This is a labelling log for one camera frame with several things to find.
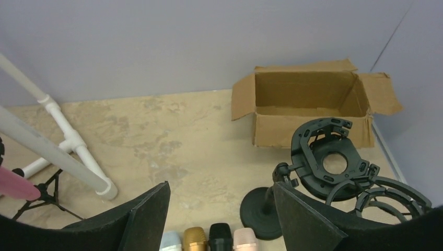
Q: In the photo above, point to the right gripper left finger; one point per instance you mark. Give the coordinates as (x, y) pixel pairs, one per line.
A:
(135, 225)

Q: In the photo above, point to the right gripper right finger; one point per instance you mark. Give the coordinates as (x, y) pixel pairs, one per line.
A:
(308, 224)

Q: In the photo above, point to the white microphone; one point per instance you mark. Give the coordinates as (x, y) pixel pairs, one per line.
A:
(170, 241)

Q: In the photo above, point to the gold microphone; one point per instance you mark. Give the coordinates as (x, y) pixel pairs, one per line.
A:
(194, 239)

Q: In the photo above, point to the round base mic stand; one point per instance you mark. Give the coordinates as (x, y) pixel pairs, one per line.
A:
(311, 143)

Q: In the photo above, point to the peach pink microphone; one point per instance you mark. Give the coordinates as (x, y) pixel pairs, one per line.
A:
(244, 239)

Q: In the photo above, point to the tripod mic stand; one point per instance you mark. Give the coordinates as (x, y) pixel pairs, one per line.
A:
(49, 195)
(367, 190)

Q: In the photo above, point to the black orange-tipped microphone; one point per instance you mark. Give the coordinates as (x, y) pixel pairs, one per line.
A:
(220, 237)

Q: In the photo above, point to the cardboard box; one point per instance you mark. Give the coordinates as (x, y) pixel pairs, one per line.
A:
(282, 98)

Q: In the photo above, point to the white PVC pipe frame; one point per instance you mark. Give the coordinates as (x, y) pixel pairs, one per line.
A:
(71, 155)

